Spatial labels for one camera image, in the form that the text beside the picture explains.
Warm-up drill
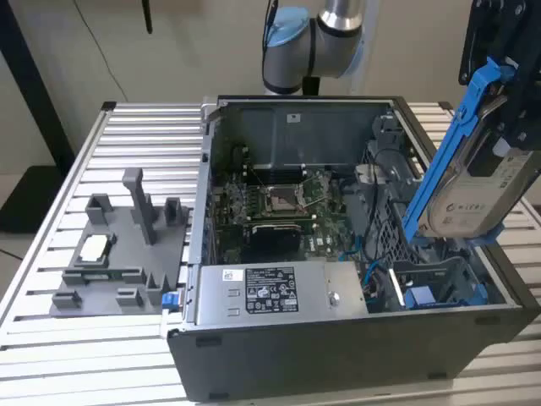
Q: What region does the thin wire locking lever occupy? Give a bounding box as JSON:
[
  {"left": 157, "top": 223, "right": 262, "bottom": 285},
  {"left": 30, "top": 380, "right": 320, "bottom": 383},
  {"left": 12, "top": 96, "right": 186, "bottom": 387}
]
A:
[{"left": 249, "top": 167, "right": 270, "bottom": 189}]

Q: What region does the black open PC case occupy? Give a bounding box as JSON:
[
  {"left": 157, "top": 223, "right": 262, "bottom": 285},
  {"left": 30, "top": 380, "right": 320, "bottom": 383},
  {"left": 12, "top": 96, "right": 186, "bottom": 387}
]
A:
[{"left": 167, "top": 95, "right": 541, "bottom": 403}]

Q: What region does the silver power supply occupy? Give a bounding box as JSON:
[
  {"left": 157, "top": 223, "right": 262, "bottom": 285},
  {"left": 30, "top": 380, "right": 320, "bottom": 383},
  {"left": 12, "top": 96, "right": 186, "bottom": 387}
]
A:
[{"left": 194, "top": 260, "right": 369, "bottom": 326}]

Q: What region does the green motherboard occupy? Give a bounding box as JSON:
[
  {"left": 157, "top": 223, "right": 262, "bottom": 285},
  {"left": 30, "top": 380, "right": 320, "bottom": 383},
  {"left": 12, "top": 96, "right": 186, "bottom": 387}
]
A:
[{"left": 210, "top": 168, "right": 360, "bottom": 266}]

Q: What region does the black RAM slot bank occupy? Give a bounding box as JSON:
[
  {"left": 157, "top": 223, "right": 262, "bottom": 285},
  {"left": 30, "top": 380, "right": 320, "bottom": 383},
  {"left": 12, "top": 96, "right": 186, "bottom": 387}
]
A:
[{"left": 243, "top": 162, "right": 308, "bottom": 181}]

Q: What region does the green RAM stick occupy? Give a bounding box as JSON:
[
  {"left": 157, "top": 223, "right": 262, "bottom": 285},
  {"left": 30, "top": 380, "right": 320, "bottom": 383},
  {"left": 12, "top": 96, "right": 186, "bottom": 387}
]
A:
[{"left": 82, "top": 270, "right": 143, "bottom": 283}]

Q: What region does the metal socket cover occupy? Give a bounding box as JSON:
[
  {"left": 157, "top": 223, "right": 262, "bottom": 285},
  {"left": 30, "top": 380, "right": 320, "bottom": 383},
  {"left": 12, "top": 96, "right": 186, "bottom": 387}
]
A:
[{"left": 302, "top": 175, "right": 331, "bottom": 208}]

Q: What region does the blue plug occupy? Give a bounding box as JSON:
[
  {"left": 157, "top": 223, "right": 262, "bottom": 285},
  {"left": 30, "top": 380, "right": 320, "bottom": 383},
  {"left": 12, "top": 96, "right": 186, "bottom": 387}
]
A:
[{"left": 161, "top": 291, "right": 181, "bottom": 315}]

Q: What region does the thin black wall cable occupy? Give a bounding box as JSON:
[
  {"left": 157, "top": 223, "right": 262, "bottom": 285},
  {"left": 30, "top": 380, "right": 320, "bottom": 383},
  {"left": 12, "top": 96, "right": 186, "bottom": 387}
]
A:
[{"left": 72, "top": 0, "right": 130, "bottom": 103}]

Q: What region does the silver CPU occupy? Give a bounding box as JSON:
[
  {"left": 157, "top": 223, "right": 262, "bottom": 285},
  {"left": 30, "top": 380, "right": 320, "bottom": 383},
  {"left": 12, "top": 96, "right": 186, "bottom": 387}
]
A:
[{"left": 79, "top": 235, "right": 112, "bottom": 261}]

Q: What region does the hard disk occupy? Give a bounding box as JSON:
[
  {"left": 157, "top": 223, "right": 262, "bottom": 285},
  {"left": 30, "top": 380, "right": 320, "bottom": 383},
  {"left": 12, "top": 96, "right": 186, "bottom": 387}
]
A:
[{"left": 403, "top": 56, "right": 541, "bottom": 247}]

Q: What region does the grey parts rack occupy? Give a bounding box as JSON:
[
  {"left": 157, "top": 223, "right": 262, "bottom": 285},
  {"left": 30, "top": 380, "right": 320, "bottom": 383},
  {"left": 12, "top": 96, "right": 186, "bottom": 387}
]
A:
[{"left": 49, "top": 167, "right": 195, "bottom": 317}]

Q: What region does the CPU socket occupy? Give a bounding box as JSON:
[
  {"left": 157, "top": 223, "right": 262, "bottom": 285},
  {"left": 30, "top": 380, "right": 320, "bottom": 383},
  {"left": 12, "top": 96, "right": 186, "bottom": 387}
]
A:
[{"left": 264, "top": 184, "right": 306, "bottom": 215}]

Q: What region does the blue disk wire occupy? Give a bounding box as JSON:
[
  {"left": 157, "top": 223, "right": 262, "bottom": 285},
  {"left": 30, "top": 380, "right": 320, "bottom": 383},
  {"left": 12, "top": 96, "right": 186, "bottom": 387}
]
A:
[{"left": 339, "top": 248, "right": 384, "bottom": 293}]

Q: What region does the blue black arm cable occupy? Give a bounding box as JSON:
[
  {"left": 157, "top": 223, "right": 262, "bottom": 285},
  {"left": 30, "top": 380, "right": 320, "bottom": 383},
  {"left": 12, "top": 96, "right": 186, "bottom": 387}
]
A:
[{"left": 264, "top": 0, "right": 281, "bottom": 47}]

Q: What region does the black disk wire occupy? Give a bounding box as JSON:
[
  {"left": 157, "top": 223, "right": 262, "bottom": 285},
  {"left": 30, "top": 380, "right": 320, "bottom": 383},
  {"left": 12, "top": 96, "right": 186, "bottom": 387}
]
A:
[{"left": 363, "top": 146, "right": 407, "bottom": 266}]

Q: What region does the blue plastic bay bracket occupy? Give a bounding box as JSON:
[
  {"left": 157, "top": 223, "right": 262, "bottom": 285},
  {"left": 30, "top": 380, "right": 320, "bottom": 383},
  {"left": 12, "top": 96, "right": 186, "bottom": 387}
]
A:
[{"left": 404, "top": 285, "right": 487, "bottom": 308}]

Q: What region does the grey metal disk bay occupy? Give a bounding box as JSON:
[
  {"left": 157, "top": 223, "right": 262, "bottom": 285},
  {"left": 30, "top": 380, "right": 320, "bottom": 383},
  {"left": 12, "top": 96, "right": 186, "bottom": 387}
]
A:
[{"left": 344, "top": 112, "right": 508, "bottom": 314}]

